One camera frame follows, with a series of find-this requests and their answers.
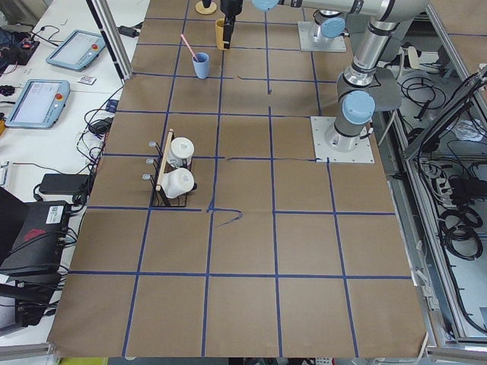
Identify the white mug near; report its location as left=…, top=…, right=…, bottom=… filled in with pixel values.
left=162, top=167, right=197, bottom=198

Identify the aluminium frame post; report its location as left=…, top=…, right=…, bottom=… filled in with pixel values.
left=86, top=0, right=132, bottom=81

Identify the white mug far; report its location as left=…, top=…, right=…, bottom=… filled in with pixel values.
left=167, top=137, right=195, bottom=168

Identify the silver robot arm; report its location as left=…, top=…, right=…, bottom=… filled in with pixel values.
left=253, top=1, right=428, bottom=153
left=196, top=0, right=345, bottom=49

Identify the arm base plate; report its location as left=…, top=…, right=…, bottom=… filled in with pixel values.
left=298, top=21, right=346, bottom=52
left=310, top=116, right=374, bottom=163

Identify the black computer box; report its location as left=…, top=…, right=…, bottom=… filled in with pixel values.
left=1, top=189, right=71, bottom=276

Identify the teach pendant near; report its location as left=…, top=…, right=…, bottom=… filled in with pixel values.
left=5, top=79, right=70, bottom=129

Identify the black power adapter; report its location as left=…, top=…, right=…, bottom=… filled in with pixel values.
left=39, top=173, right=88, bottom=195

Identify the small black power brick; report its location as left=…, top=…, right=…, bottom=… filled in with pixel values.
left=118, top=26, right=139, bottom=38

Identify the teach pendant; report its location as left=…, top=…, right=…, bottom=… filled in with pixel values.
left=46, top=30, right=106, bottom=71
left=5, top=79, right=70, bottom=129

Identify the black wire mug rack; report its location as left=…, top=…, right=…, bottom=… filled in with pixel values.
left=142, top=129, right=197, bottom=208

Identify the blue plastic cup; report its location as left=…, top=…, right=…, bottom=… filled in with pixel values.
left=193, top=52, right=210, bottom=79

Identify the bamboo chopstick holder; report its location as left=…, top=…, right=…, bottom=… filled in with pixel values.
left=215, top=18, right=227, bottom=51

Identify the pink chopstick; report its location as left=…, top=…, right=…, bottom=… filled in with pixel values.
left=180, top=33, right=199, bottom=62

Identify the teach pendant far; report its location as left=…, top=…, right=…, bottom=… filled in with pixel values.
left=46, top=30, right=106, bottom=71

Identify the white mug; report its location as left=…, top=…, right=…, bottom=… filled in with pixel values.
left=167, top=137, right=195, bottom=168
left=162, top=167, right=197, bottom=198

